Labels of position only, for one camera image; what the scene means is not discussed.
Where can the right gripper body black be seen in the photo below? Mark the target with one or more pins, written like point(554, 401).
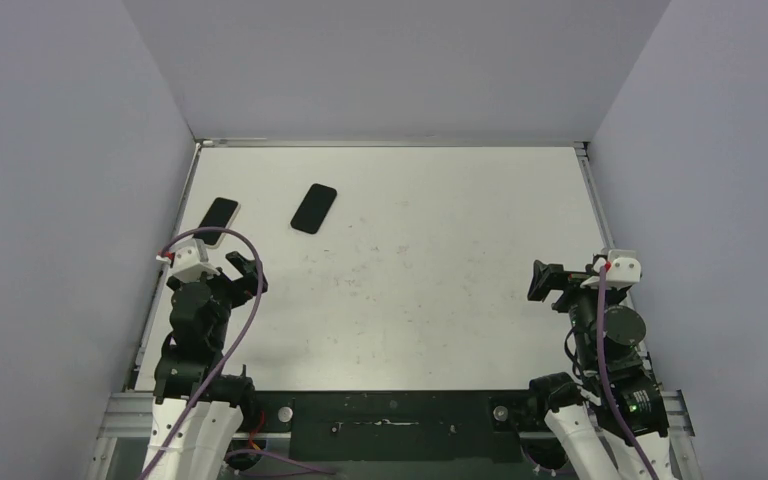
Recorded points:
point(563, 287)

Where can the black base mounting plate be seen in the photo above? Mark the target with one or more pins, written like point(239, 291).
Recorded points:
point(504, 426)

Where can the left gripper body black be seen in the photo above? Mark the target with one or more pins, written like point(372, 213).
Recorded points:
point(229, 294)

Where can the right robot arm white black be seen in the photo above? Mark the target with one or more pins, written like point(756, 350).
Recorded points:
point(608, 415)

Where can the black phone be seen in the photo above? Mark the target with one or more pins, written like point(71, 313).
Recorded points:
point(313, 209)
point(216, 220)

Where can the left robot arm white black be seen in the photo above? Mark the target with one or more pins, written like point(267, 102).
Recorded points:
point(197, 408)

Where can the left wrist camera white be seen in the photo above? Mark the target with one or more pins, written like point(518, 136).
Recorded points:
point(187, 261)

